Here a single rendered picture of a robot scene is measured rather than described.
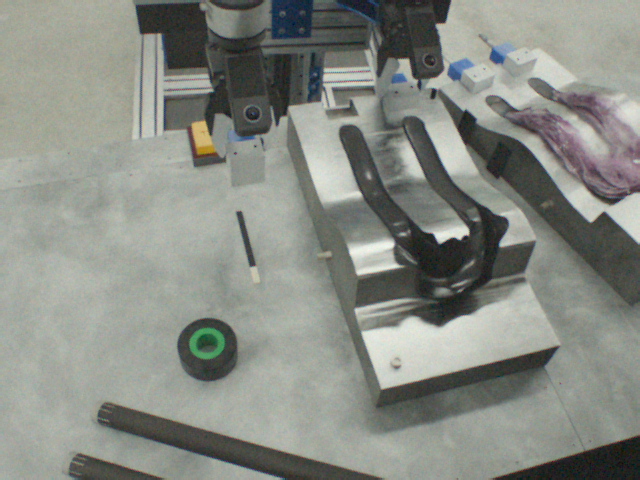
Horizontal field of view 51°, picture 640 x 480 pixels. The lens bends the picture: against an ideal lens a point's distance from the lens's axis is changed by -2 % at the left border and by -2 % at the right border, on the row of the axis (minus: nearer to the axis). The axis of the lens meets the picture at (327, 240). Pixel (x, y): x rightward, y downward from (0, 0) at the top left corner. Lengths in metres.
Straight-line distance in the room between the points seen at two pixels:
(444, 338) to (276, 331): 0.24
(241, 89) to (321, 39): 0.75
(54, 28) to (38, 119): 0.52
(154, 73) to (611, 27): 1.97
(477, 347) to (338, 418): 0.21
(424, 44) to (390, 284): 0.36
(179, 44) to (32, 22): 1.59
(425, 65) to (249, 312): 0.44
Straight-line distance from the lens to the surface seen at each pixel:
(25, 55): 2.82
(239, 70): 0.84
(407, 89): 1.15
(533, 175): 1.16
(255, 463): 0.81
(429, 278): 0.96
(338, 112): 1.17
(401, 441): 0.92
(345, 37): 1.58
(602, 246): 1.11
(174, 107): 2.16
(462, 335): 0.94
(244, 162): 0.96
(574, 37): 3.12
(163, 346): 0.97
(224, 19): 0.82
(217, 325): 0.94
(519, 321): 0.97
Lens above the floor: 1.65
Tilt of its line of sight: 53 degrees down
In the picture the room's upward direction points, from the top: 7 degrees clockwise
